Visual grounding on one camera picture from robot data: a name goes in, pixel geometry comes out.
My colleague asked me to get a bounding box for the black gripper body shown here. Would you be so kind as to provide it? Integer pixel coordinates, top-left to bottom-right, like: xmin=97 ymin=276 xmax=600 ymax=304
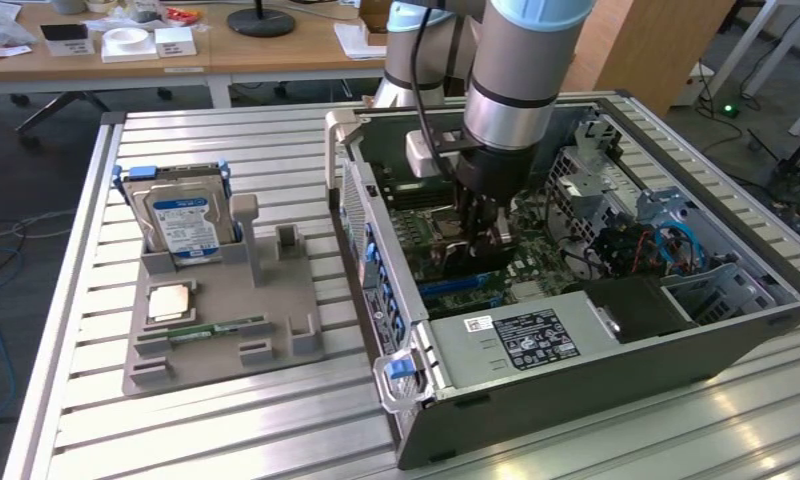
xmin=447 ymin=148 xmax=536 ymax=249

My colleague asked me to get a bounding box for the graphics card with black cooler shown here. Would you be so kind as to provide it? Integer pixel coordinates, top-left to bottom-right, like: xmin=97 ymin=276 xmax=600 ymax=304
xmin=432 ymin=239 xmax=519 ymax=277

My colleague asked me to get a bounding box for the CPU socket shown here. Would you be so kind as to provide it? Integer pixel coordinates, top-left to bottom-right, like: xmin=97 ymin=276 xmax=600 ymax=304
xmin=428 ymin=203 xmax=457 ymax=247

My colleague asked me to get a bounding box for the perforated metal drive cage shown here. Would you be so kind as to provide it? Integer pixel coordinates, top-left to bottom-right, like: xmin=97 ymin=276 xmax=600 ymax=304
xmin=547 ymin=117 xmax=648 ymax=236

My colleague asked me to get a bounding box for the green motherboard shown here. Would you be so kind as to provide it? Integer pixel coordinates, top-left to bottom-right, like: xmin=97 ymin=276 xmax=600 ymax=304
xmin=377 ymin=167 xmax=579 ymax=321

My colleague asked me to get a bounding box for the blue PCIe expansion slot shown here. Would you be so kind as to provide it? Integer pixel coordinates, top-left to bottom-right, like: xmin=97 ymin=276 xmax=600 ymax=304
xmin=417 ymin=277 xmax=495 ymax=297

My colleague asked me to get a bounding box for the stack of white papers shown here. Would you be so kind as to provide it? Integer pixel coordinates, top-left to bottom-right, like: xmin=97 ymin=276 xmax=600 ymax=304
xmin=332 ymin=22 xmax=392 ymax=62

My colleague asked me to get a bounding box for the white device box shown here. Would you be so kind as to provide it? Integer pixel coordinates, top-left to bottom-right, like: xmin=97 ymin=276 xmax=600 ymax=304
xmin=665 ymin=62 xmax=716 ymax=115

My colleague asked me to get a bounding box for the wooden cabinet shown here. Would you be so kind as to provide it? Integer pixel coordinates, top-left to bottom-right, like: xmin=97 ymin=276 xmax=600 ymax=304
xmin=559 ymin=0 xmax=739 ymax=116

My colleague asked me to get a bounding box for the grey power supply unit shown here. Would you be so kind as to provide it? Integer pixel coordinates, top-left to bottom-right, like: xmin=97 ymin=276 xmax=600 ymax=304
xmin=412 ymin=290 xmax=625 ymax=392

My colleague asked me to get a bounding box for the brown cardboard box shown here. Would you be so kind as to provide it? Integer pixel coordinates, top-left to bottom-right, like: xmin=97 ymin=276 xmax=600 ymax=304
xmin=357 ymin=0 xmax=392 ymax=35

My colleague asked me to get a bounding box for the wooden desk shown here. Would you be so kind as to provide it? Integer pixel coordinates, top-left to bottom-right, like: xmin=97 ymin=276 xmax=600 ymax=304
xmin=0 ymin=0 xmax=216 ymax=109
xmin=209 ymin=0 xmax=579 ymax=109

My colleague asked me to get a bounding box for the blue case latch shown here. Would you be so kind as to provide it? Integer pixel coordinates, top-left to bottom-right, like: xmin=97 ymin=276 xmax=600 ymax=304
xmin=384 ymin=355 xmax=416 ymax=385

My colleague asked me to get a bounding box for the metal disk bay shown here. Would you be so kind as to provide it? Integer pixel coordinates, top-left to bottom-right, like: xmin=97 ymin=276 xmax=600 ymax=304
xmin=659 ymin=262 xmax=785 ymax=326

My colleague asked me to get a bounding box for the grey printed parts rack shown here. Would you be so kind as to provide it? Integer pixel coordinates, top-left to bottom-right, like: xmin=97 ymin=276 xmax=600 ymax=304
xmin=120 ymin=192 xmax=326 ymax=400

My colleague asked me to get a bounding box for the open grey PC case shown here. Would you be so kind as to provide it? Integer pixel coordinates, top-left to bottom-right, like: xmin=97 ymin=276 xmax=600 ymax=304
xmin=324 ymin=89 xmax=800 ymax=471

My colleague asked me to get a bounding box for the black round lamp base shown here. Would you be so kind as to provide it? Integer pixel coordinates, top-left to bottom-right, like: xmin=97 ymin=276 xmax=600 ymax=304
xmin=225 ymin=0 xmax=298 ymax=38

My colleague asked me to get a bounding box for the hard disk with blue caddy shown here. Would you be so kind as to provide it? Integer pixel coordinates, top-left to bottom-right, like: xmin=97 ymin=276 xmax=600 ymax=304
xmin=110 ymin=160 xmax=233 ymax=269

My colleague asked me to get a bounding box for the green RAM stick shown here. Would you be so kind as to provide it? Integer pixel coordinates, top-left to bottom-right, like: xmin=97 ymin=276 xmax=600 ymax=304
xmin=165 ymin=319 xmax=268 ymax=344

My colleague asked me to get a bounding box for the CPU with metal lid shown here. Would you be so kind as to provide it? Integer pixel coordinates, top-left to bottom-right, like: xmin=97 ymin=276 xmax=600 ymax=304
xmin=145 ymin=284 xmax=193 ymax=324

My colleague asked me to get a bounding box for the plain white box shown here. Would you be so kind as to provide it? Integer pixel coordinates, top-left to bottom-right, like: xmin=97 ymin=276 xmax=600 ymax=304
xmin=153 ymin=27 xmax=200 ymax=59

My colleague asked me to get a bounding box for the flat white box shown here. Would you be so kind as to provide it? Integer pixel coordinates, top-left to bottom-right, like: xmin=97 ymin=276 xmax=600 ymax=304
xmin=98 ymin=39 xmax=161 ymax=64

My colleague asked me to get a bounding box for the white tape roll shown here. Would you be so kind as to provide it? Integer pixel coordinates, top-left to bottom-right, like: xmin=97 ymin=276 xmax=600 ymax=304
xmin=102 ymin=27 xmax=149 ymax=52

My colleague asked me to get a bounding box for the crumpled white paper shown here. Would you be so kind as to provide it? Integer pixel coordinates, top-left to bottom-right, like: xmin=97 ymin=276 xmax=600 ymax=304
xmin=82 ymin=14 xmax=141 ymax=31

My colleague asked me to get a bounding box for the black office chair base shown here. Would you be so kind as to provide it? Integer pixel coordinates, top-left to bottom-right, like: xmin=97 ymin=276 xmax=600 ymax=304
xmin=9 ymin=87 xmax=174 ymax=149

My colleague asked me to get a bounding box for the white box with black top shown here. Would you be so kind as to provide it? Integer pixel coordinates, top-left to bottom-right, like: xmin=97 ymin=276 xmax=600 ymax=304
xmin=38 ymin=23 xmax=97 ymax=58

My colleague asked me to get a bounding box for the clear plastic bag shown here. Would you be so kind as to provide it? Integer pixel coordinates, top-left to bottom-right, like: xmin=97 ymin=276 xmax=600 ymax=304
xmin=0 ymin=0 xmax=38 ymax=47

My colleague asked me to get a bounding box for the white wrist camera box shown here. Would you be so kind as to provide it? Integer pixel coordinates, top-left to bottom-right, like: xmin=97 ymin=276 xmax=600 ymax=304
xmin=404 ymin=130 xmax=459 ymax=179

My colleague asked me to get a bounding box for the black camera cable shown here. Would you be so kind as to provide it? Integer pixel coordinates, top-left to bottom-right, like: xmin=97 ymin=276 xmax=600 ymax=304
xmin=409 ymin=0 xmax=452 ymax=171

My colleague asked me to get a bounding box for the black wire bundle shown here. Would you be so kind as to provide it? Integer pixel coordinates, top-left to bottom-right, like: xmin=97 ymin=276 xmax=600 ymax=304
xmin=585 ymin=224 xmax=665 ymax=279

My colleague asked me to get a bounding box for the blue wire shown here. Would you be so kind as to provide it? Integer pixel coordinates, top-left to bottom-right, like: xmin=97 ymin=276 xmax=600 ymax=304
xmin=653 ymin=218 xmax=709 ymax=275

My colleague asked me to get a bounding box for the black stand with cables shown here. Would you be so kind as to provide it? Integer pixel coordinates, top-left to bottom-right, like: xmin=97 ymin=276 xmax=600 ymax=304
xmin=745 ymin=84 xmax=800 ymax=221

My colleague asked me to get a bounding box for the white table frame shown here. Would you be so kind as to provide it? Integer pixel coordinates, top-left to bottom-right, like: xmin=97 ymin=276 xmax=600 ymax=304
xmin=699 ymin=0 xmax=800 ymax=137

